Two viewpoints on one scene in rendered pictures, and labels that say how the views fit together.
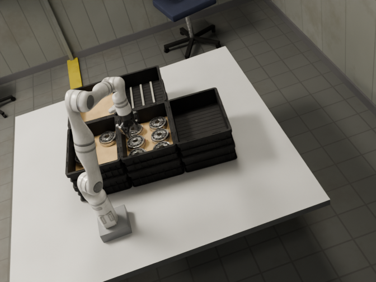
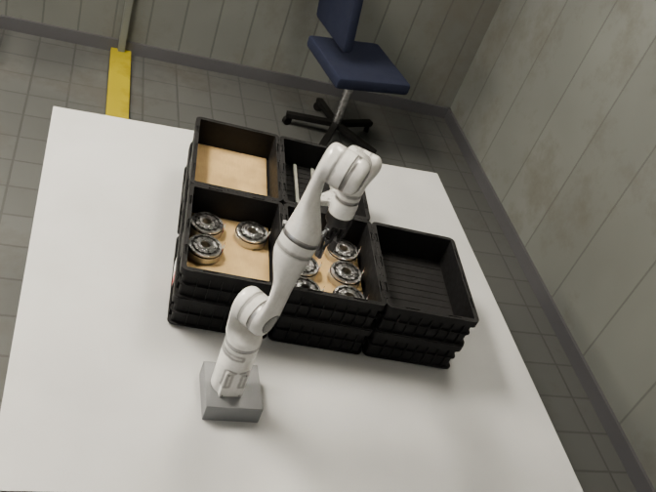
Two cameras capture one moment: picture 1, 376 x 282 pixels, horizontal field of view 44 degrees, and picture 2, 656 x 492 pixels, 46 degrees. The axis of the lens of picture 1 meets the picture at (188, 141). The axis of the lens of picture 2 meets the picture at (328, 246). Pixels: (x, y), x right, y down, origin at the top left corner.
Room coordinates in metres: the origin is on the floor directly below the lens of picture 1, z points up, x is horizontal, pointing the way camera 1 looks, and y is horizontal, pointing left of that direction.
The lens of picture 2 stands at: (0.27, 0.87, 2.34)
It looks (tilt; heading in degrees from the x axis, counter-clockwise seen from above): 37 degrees down; 340
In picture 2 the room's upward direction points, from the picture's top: 23 degrees clockwise
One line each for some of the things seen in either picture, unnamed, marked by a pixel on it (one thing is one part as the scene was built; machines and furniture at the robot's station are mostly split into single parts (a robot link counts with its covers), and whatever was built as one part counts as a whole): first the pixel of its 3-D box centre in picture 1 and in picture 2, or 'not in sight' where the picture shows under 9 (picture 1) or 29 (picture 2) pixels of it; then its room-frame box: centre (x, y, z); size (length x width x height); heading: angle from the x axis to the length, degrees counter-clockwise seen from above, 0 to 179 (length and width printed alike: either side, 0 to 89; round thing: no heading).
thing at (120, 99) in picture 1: (118, 90); (359, 176); (1.94, 0.26, 1.27); 0.09 x 0.07 x 0.15; 65
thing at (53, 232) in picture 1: (156, 188); (260, 348); (2.13, 0.28, 0.35); 1.60 x 1.60 x 0.70; 4
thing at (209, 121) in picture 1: (199, 122); (415, 283); (2.02, -0.09, 0.87); 0.40 x 0.30 x 0.11; 178
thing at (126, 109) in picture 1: (120, 106); (340, 199); (1.96, 0.28, 1.17); 0.11 x 0.09 x 0.06; 43
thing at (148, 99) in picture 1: (141, 96); (317, 189); (2.43, 0.20, 0.87); 0.40 x 0.30 x 0.11; 178
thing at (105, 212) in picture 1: (103, 209); (234, 361); (1.62, 0.50, 0.84); 0.09 x 0.09 x 0.17; 8
